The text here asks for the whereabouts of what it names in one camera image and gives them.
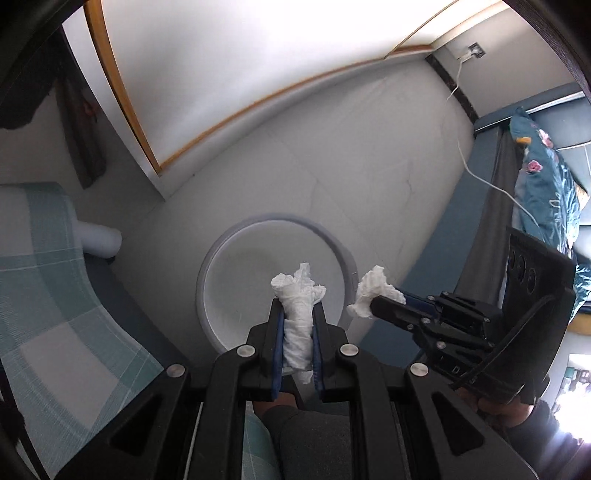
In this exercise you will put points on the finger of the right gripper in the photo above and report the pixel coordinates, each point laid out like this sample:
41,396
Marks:
420,303
400,315

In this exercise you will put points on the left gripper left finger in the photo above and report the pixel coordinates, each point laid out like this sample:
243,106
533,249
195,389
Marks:
277,314

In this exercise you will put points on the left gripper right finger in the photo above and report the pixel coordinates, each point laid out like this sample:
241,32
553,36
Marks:
317,315

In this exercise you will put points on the small white tissue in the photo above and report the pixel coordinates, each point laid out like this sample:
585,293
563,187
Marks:
372,285

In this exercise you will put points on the person right hand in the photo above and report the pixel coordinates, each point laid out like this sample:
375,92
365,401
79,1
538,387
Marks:
510,415

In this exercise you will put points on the person left hand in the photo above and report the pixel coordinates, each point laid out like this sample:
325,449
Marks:
283,399

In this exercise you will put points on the teal floral bedding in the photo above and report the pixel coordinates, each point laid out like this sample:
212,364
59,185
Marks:
549,197

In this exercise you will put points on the white table leg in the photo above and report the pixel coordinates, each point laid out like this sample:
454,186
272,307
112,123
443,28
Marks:
98,240

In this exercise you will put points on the teal checked tablecloth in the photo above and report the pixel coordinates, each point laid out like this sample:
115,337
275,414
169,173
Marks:
81,398

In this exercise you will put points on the wall power socket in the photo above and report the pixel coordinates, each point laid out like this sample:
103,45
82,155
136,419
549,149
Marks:
476,51

